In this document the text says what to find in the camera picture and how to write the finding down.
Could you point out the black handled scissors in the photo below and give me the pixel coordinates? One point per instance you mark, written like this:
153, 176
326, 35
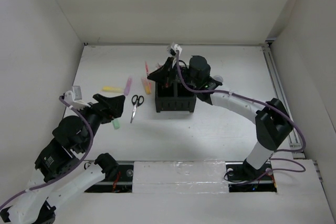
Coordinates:
137, 100

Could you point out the green highlighter marker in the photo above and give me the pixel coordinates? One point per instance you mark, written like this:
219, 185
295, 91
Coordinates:
116, 124

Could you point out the yellow highlighter marker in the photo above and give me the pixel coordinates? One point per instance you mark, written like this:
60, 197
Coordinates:
112, 89

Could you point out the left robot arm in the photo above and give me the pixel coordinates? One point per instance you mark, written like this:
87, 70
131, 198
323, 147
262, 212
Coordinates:
71, 143

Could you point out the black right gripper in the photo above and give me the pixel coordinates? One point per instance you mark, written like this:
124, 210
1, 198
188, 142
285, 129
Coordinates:
165, 74

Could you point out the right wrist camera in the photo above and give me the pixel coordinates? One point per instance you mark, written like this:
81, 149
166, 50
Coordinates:
174, 49

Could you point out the orange highlighter marker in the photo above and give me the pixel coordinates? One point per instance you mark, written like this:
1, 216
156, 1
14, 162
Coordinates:
146, 84

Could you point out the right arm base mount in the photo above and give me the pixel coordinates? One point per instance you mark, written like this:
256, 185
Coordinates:
247, 180

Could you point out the purple highlighter marker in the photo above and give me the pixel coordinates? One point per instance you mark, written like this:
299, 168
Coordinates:
128, 86

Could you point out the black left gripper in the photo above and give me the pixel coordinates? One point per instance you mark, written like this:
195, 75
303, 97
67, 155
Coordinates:
109, 107

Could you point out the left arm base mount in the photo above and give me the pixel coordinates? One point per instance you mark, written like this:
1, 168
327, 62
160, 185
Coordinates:
120, 180

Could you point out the aluminium rail right side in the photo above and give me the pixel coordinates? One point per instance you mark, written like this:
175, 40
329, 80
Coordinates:
294, 139

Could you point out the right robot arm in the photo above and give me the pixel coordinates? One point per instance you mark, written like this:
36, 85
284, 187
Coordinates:
270, 118

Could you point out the black slotted organizer box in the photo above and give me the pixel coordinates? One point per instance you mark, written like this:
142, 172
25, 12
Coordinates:
174, 98

